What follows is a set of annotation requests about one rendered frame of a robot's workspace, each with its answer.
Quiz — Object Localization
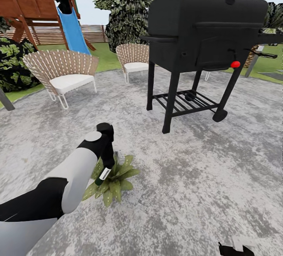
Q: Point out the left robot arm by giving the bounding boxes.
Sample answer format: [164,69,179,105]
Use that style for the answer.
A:
[0,123,125,256]

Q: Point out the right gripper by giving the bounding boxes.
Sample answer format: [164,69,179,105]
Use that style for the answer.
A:
[218,242,254,256]

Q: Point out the insectifuge atomizer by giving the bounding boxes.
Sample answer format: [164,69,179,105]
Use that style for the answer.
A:
[94,167,111,186]

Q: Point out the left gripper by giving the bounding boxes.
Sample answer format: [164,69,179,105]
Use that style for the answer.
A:
[100,147,116,168]

